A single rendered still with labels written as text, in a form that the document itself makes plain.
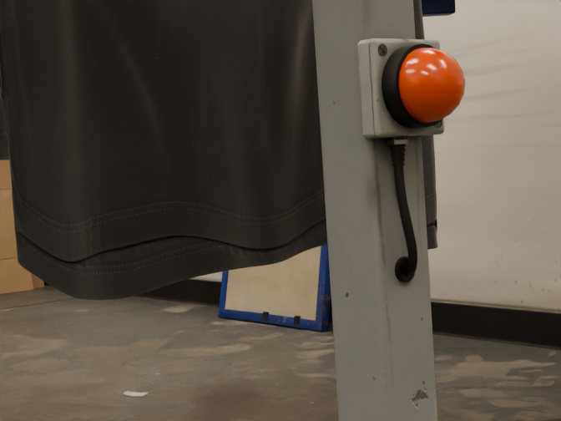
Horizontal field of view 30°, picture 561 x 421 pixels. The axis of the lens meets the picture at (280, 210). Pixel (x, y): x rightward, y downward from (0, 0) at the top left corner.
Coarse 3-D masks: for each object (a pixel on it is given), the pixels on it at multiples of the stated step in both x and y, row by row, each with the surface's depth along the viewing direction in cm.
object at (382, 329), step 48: (336, 0) 55; (384, 0) 54; (336, 48) 55; (384, 48) 53; (336, 96) 55; (336, 144) 56; (384, 144) 54; (336, 192) 56; (384, 192) 54; (336, 240) 56; (384, 240) 54; (336, 288) 57; (384, 288) 54; (336, 336) 57; (384, 336) 54; (336, 384) 57; (384, 384) 54; (432, 384) 57
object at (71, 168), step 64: (0, 0) 72; (64, 0) 75; (128, 0) 78; (192, 0) 81; (256, 0) 86; (0, 64) 72; (64, 64) 75; (128, 64) 78; (192, 64) 81; (256, 64) 86; (64, 128) 75; (128, 128) 79; (192, 128) 81; (256, 128) 86; (320, 128) 91; (64, 192) 74; (128, 192) 79; (192, 192) 81; (256, 192) 86; (320, 192) 92; (64, 256) 74; (128, 256) 79; (192, 256) 82; (256, 256) 86
